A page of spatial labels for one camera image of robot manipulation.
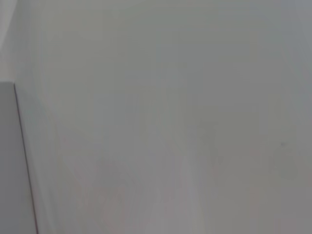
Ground white flat panel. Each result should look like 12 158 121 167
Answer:
0 81 39 234

